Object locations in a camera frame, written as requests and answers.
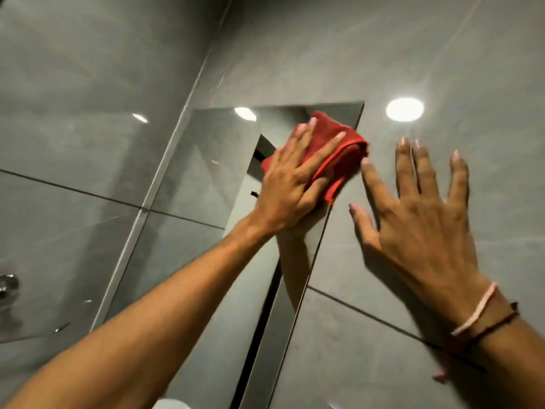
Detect person's right hand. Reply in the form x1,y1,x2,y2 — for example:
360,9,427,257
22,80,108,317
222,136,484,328
348,138,496,333

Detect person's left hand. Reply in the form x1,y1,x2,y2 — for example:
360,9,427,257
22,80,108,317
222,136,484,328
249,117,347,237

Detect red microfibre cloth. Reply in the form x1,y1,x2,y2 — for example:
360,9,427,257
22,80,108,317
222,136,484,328
261,110,369,206

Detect person's left forearm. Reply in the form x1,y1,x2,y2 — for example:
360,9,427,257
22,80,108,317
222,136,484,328
0,210,282,409

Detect person's right forearm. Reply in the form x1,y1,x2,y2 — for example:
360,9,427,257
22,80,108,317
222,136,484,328
439,289,545,409

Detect silver corner trim strip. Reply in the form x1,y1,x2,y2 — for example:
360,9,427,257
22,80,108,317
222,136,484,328
89,0,235,333

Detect clear glass shelf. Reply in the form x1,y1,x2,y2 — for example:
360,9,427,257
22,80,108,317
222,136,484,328
0,294,72,345

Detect frameless wall mirror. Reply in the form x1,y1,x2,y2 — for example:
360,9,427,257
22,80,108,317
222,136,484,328
104,102,365,409

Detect pink string bracelet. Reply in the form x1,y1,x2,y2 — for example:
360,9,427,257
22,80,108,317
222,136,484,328
450,282,499,338

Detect dark brown string bracelet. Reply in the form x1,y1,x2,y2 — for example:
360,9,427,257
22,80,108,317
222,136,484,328
432,301,520,384

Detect chrome wall fixture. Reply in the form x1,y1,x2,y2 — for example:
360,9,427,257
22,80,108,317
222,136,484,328
0,273,20,299

